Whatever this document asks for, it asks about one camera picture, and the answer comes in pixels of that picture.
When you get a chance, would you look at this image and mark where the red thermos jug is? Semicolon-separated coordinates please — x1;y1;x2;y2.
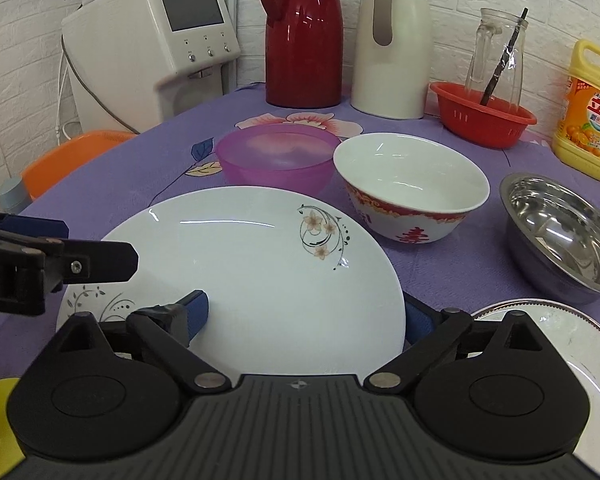
261;0;343;108

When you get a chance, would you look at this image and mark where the white thermos jug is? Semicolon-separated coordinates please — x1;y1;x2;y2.
351;0;434;120

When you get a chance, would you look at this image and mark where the white water dispenser machine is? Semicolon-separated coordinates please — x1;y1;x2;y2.
61;0;240;133

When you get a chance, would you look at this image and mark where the white silver-rimmed plate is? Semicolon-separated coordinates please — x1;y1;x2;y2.
474;299;600;474

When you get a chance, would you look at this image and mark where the yellow detergent bottle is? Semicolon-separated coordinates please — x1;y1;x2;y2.
552;39;600;181

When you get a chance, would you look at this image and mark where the purple plastic bowl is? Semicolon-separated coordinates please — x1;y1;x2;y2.
214;124;340;196

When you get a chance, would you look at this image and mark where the black stirring stick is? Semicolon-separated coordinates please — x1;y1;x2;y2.
479;6;530;108

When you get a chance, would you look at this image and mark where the orange plastic stool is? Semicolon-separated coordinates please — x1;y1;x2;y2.
22;130;135;200

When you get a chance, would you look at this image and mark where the red plastic basket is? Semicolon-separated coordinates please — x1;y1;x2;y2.
430;81;538;150

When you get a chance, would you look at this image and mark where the stainless steel bowl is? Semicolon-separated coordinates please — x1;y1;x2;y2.
500;172;600;307

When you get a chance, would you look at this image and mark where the clear glass pitcher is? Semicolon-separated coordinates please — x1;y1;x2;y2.
462;6;530;115

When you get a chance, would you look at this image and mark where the purple floral tablecloth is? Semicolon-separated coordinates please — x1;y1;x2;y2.
0;84;600;379

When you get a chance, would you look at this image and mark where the large white floral plate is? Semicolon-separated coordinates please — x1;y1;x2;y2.
58;186;405;379

